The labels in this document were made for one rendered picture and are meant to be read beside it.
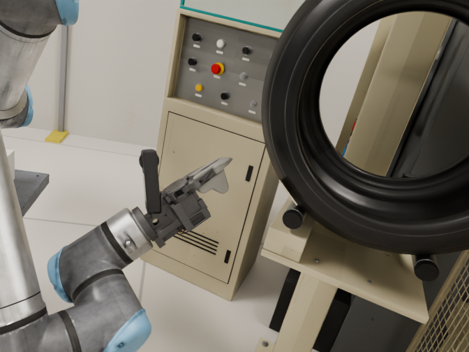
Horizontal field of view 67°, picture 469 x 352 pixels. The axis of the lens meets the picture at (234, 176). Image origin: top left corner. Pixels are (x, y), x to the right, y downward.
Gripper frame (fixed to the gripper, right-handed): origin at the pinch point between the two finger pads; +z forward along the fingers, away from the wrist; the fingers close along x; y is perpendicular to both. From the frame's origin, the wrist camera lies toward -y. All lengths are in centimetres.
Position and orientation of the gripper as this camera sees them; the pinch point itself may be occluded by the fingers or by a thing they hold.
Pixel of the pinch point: (223, 158)
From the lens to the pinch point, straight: 70.4
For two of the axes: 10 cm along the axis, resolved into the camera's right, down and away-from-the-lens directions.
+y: 4.9, 8.3, 2.6
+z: 8.1, -5.5, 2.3
